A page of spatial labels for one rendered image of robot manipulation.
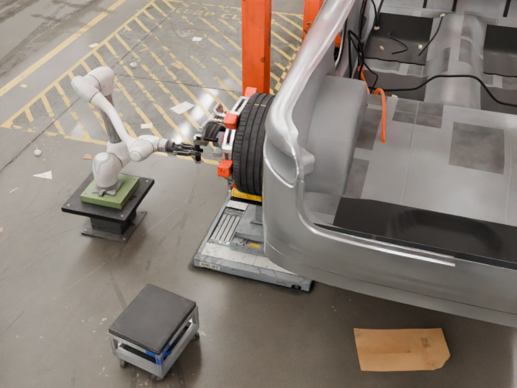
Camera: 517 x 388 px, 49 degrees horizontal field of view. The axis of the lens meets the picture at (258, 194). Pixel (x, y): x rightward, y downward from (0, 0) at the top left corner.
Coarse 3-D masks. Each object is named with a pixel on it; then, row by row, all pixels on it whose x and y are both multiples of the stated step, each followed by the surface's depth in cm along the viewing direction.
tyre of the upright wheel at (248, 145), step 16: (256, 96) 357; (272, 96) 360; (256, 112) 346; (240, 128) 343; (256, 128) 341; (240, 144) 343; (256, 144) 341; (240, 160) 346; (256, 160) 342; (240, 176) 352; (256, 176) 347; (256, 192) 364
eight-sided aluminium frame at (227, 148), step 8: (240, 104) 365; (232, 112) 352; (240, 112) 352; (232, 136) 349; (224, 144) 350; (232, 144) 350; (224, 152) 351; (232, 152) 352; (232, 160) 356; (232, 176) 362
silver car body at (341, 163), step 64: (384, 0) 530; (448, 0) 517; (512, 0) 502; (320, 64) 318; (384, 64) 480; (448, 64) 446; (512, 64) 478; (320, 128) 318; (384, 128) 349; (448, 128) 353; (512, 128) 356; (320, 192) 326; (384, 192) 324; (448, 192) 320; (512, 192) 316; (320, 256) 268; (384, 256) 251; (448, 256) 249; (512, 256) 285; (512, 320) 262
